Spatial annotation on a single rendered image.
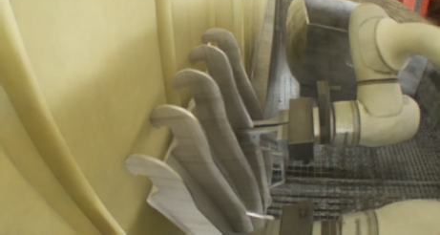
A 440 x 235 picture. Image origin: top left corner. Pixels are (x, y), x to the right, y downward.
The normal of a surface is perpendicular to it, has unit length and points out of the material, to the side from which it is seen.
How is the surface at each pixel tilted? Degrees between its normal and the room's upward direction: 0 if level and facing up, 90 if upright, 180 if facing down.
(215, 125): 90
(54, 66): 90
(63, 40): 90
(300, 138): 13
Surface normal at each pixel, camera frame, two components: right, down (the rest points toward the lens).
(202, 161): -0.22, 0.62
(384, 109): -0.36, -0.06
